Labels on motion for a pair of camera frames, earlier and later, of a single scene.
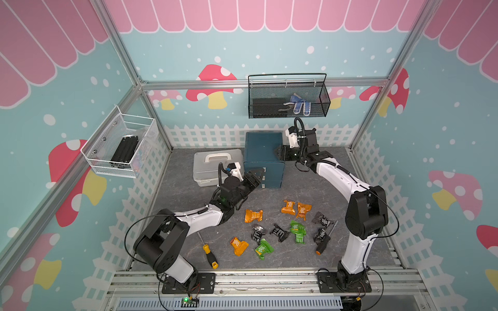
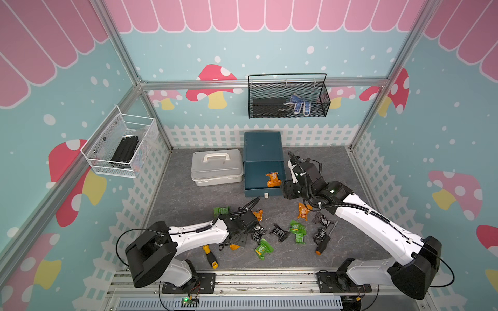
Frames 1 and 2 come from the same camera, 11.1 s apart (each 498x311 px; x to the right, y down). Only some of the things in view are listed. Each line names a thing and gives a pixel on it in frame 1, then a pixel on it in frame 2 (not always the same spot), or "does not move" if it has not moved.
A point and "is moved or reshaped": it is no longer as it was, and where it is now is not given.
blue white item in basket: (299, 103) does not move
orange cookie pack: (251, 215) does not move
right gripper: (283, 152) → (287, 186)
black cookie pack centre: (281, 233) does not move
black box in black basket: (269, 107) does not move
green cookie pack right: (299, 230) does not move
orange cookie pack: (289, 209) → (273, 182)
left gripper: (254, 177) → (242, 241)
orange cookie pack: (302, 210) does not move
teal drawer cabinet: (259, 151) is moved or reshaped
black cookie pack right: (319, 237) does not move
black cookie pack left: (258, 231) does not move
